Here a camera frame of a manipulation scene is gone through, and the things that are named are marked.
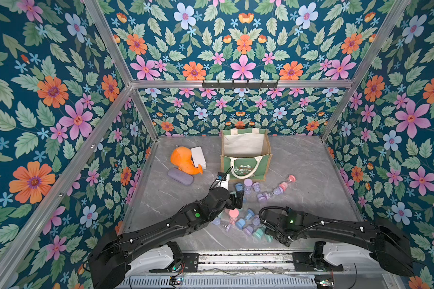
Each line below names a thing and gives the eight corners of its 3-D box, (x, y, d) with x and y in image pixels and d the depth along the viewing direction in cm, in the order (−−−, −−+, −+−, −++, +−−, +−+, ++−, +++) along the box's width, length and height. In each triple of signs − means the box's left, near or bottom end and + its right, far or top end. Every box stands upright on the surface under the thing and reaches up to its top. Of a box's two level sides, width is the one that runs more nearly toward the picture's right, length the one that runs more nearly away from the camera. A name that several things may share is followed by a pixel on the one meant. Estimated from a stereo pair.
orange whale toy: (169, 160, 109) (166, 153, 103) (185, 150, 114) (183, 143, 109) (190, 182, 99) (188, 175, 94) (207, 169, 104) (205, 162, 99)
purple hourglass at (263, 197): (257, 202, 92) (258, 200, 90) (256, 195, 95) (257, 192, 92) (270, 202, 92) (271, 200, 90) (269, 195, 95) (270, 192, 92)
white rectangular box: (194, 171, 103) (193, 168, 100) (189, 151, 113) (188, 148, 110) (208, 168, 105) (207, 164, 102) (201, 148, 114) (201, 145, 112)
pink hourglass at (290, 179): (284, 191, 96) (286, 188, 94) (278, 186, 98) (280, 183, 96) (295, 181, 100) (297, 178, 98) (289, 176, 102) (291, 173, 100)
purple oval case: (167, 176, 102) (166, 173, 100) (174, 168, 106) (173, 165, 103) (189, 187, 98) (188, 185, 95) (196, 179, 101) (195, 176, 99)
